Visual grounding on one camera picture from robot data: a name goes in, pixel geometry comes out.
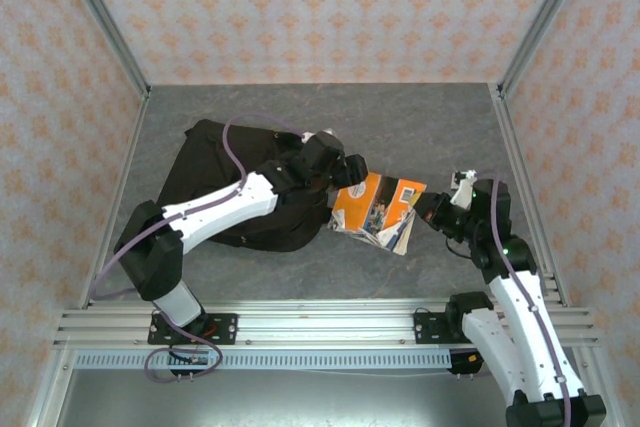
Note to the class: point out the orange book with photo band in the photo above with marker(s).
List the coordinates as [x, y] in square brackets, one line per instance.
[360, 207]

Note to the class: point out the black backpack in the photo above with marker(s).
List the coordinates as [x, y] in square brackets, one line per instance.
[215, 162]

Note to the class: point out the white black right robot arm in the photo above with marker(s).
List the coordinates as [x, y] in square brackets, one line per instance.
[530, 332]

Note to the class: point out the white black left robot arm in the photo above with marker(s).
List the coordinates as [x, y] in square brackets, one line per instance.
[225, 209]

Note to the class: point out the black electronics box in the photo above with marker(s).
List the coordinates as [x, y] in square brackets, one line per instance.
[462, 364]

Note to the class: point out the small circuit board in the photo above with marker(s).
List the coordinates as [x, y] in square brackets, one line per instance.
[197, 360]

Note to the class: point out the metal sheet panel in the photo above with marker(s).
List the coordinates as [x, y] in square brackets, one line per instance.
[325, 402]

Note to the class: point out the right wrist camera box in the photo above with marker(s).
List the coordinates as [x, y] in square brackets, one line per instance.
[464, 187]

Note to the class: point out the aluminium table side rail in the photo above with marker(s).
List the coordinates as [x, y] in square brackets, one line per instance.
[512, 147]
[131, 147]

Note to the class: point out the aluminium base rail beam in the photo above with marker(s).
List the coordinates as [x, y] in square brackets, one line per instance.
[325, 322]

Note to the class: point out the aluminium frame leg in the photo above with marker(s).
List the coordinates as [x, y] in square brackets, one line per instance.
[597, 377]
[47, 397]

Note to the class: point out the aluminium frame post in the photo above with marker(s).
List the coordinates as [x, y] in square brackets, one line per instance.
[107, 27]
[542, 22]

